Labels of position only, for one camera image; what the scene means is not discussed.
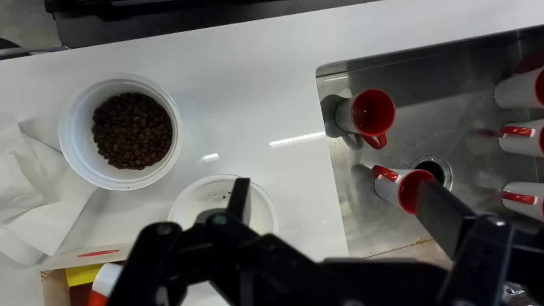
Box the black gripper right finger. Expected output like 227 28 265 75
414 179 482 260

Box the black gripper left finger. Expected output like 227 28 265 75
224 177 253 226

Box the dark coffee beans pile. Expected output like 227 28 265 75
90 92 175 172

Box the large white bowl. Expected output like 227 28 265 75
57 75 183 192

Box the small white bowl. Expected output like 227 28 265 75
166 174 278 235

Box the white mug red interior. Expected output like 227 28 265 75
370 164 438 216
493 67 544 111
319 89 397 152
496 119 544 160
499 181 544 220

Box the stainless steel sink basin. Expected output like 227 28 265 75
314 24 544 274

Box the small white orange cup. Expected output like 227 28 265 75
85 262 124 306

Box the yellow packet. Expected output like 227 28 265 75
64 264 103 289

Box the small cardboard box red label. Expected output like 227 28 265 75
37 243 134 306

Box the white paper napkin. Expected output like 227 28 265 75
0 116 100 269

